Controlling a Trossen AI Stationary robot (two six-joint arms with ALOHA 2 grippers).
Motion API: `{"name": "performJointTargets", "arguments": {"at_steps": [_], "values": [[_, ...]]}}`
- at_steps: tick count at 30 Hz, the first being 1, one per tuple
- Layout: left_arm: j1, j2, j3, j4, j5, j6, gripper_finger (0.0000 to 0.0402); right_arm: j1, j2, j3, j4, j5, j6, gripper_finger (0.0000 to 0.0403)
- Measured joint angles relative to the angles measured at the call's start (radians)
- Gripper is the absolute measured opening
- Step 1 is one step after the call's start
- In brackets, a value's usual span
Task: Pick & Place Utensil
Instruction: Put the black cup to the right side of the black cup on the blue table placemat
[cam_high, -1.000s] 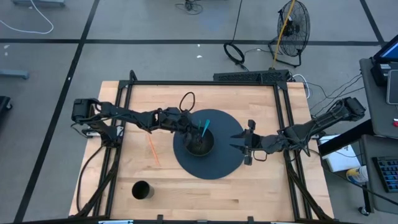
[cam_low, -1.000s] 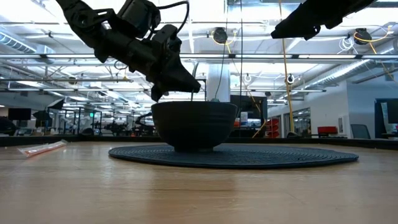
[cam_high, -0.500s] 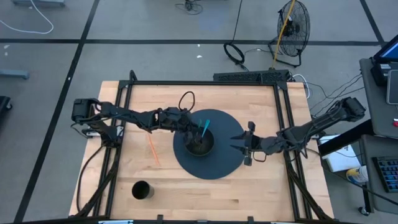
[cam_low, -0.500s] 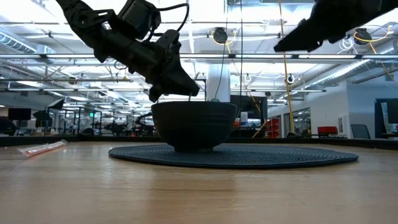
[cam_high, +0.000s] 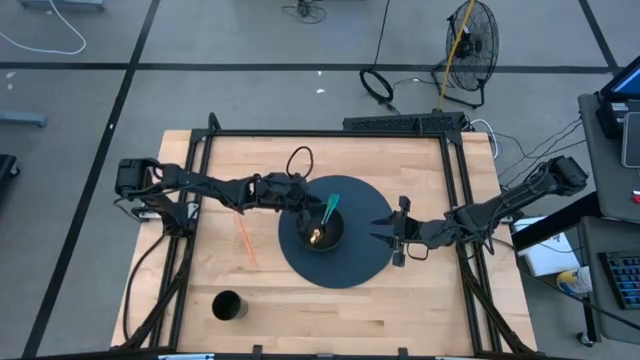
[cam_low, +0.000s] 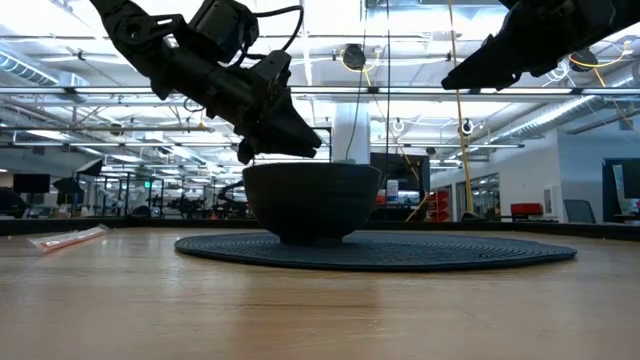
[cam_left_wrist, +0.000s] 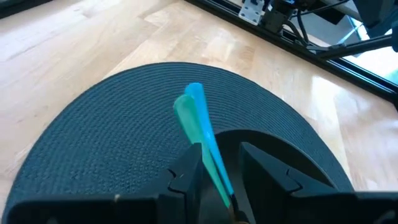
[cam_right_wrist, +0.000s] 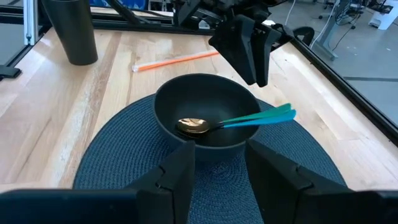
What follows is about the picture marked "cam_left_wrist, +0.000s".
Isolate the gold utensil blue handle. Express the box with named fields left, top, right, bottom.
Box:
left=184, top=82, right=246, bottom=224

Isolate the gold spoon green handle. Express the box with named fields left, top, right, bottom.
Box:
left=173, top=94, right=233, bottom=208

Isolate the black table edge frame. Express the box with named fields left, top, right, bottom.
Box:
left=186, top=0, right=398, bottom=105

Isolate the black bowl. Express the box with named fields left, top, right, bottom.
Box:
left=203, top=129, right=336, bottom=224

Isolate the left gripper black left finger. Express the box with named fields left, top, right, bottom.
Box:
left=115, top=142, right=205, bottom=224

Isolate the round dark woven placemat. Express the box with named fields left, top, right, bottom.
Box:
left=1, top=61, right=355, bottom=224

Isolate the black diagonal frame brace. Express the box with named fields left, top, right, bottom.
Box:
left=317, top=34, right=394, bottom=60

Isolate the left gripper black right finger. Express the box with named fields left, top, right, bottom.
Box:
left=241, top=142, right=358, bottom=224

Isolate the black cable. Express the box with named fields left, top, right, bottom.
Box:
left=285, top=9, right=330, bottom=52

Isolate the silver corner bracket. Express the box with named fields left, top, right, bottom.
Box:
left=238, top=0, right=265, bottom=26

